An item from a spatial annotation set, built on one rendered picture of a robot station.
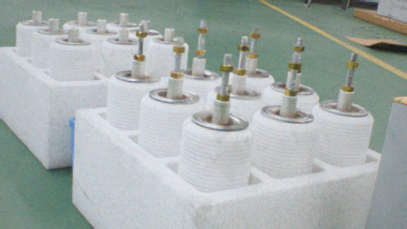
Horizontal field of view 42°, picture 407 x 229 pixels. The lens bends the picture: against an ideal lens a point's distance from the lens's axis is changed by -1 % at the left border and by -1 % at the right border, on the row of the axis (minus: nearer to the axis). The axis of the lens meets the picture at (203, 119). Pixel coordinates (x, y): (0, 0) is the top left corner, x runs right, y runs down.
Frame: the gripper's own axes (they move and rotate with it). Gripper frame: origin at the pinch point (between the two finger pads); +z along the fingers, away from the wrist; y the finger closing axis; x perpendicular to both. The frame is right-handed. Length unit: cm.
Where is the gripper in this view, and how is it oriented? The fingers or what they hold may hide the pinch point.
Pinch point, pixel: (325, 5)
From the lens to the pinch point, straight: 125.0
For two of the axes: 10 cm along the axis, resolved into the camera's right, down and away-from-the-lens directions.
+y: -9.7, -0.3, -2.5
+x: 2.0, 5.1, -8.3
